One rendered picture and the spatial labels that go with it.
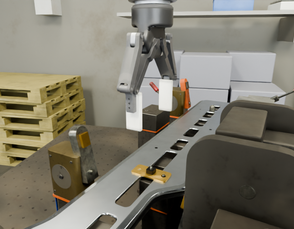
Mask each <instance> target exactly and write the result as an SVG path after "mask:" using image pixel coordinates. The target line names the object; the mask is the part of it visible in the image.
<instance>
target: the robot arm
mask: <svg viewBox="0 0 294 229"><path fill-rule="evenodd" d="M128 1H129V2H131V3H135V5H133V6H132V7H131V15H132V26H133V27H134V28H138V32H137V33H127V42H126V50H125V54H124V58H123V62H122V67H121V71H120V76H119V79H118V84H117V91H119V92H120V93H125V96H126V124H127V129H130V130H135V131H140V132H141V131H142V93H141V92H139V90H140V87H141V85H142V81H143V79H144V76H145V73H146V70H147V68H148V65H149V63H150V62H151V61H153V59H154V60H155V62H156V65H157V67H158V70H159V73H160V75H161V78H162V79H160V80H159V110H164V111H170V112H171V111H172V87H173V80H177V71H176V63H175V57H174V51H173V45H172V33H165V28H170V27H172V26H173V7H172V5H170V3H174V2H176V1H177V0H128ZM124 84H125V85H124Z"/></svg>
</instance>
